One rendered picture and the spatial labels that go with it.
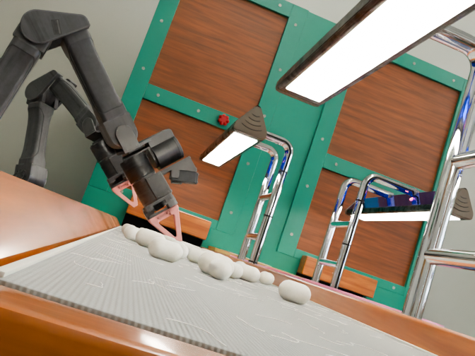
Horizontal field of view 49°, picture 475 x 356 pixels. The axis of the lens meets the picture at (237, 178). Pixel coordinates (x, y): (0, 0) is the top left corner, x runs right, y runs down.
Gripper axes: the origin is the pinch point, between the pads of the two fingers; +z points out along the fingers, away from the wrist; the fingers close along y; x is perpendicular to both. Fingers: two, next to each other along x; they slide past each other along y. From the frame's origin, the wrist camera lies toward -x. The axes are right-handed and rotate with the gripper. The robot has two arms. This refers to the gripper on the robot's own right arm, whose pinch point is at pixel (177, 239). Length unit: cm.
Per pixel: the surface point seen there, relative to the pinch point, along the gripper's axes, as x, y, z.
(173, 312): 7, -94, -4
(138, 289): 7, -91, -5
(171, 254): 5, -64, -3
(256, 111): -30.5, 5.2, -16.3
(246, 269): -3.1, -45.1, 4.7
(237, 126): -24.6, 5.2, -15.4
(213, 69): -49, 84, -44
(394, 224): -83, 85, 44
